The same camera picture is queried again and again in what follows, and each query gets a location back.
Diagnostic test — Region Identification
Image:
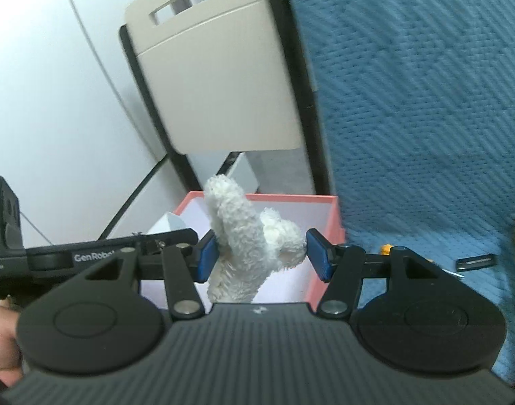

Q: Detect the beige folding chair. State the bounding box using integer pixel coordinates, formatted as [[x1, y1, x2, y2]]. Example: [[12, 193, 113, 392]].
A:
[[119, 0, 338, 197]]

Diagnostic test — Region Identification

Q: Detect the blue quilted chair cushion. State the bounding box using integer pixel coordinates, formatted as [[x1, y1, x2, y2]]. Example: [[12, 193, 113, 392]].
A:
[[276, 0, 515, 389]]

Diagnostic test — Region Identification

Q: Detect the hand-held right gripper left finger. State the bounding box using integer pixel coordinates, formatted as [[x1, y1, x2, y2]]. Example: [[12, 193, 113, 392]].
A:
[[84, 230, 220, 321]]

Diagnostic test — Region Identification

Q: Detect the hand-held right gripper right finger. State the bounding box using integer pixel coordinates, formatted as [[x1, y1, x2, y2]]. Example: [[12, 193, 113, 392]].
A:
[[306, 228, 456, 319]]

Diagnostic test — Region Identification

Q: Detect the yellow handled tool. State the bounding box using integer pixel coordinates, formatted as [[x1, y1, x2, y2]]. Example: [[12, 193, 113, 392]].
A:
[[380, 244, 466, 279]]

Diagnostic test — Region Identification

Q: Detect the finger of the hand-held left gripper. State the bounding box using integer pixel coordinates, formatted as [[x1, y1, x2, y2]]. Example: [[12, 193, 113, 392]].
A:
[[132, 228, 199, 257]]

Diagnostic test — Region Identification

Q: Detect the pink cardboard box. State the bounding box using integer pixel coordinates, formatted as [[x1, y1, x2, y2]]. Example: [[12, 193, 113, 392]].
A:
[[139, 191, 346, 313]]

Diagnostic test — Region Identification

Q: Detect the black stick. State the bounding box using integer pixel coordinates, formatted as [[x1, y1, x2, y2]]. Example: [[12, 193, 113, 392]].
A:
[[457, 253, 495, 271]]

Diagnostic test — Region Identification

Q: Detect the white plush toy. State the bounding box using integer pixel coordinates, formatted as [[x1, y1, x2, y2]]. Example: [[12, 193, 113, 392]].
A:
[[202, 174, 308, 304]]

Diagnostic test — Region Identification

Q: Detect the person's left hand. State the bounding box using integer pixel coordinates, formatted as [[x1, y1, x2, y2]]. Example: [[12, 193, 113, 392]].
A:
[[0, 301, 24, 389]]

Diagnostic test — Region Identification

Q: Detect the black cable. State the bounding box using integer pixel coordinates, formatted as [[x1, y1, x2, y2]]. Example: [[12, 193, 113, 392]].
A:
[[98, 154, 170, 241]]

